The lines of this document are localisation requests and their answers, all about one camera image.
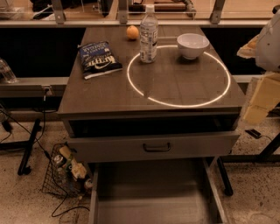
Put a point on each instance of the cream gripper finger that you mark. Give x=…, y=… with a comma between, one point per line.
x=265, y=97

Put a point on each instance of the clear plastic water bottle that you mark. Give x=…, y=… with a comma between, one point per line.
x=148, y=35

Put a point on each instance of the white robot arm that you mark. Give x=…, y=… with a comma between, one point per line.
x=265, y=49

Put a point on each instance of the open grey middle drawer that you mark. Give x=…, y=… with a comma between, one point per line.
x=177, y=191

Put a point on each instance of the grey drawer cabinet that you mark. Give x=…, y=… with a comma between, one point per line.
x=170, y=96

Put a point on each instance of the grey top drawer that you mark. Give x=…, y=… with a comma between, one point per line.
x=138, y=148

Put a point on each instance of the clear bottle at left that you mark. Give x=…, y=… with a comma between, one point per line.
x=7, y=73

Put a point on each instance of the black power adapter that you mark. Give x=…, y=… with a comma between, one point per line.
x=255, y=134

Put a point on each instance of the black table leg right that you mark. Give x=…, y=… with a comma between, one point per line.
x=266, y=156

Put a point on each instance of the black table leg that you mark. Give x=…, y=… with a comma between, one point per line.
x=266, y=156
x=27, y=145

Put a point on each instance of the white ceramic bowl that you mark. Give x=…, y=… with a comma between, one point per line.
x=192, y=45

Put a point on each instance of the orange fruit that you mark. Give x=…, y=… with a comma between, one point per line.
x=132, y=32

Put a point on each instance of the blue kettle chips bag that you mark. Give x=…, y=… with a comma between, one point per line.
x=97, y=59

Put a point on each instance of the black table leg left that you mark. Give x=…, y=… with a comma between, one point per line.
x=27, y=145

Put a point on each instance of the black wire basket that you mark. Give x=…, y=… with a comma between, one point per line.
x=59, y=180

